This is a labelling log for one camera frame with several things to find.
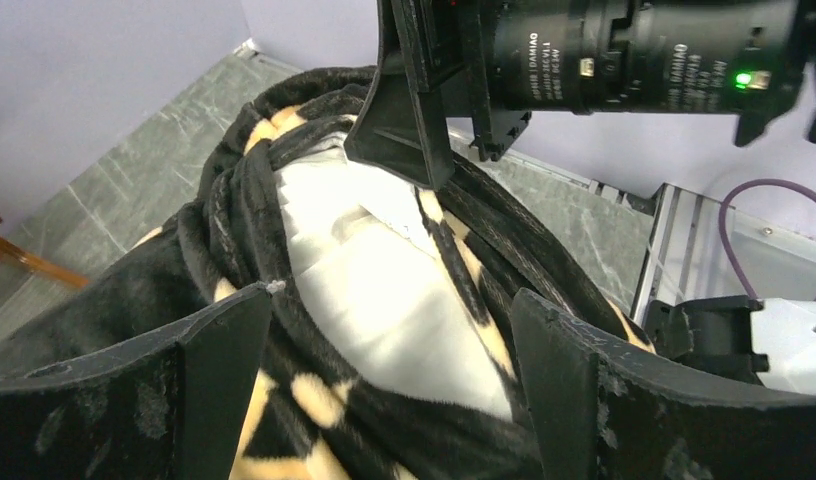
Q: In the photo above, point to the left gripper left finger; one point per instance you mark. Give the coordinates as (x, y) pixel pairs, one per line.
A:
(169, 403)

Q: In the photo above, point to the wooden two-tier shelf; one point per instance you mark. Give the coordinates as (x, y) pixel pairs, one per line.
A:
(10, 252)

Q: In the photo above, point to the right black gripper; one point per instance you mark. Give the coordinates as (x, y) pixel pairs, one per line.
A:
(494, 63)

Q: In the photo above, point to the black floral pillowcase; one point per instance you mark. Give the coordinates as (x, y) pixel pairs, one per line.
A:
(311, 415)

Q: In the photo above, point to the aluminium frame rail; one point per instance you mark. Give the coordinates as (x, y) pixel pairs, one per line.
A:
(685, 258)

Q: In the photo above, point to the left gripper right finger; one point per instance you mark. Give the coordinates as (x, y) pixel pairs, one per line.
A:
(602, 408)

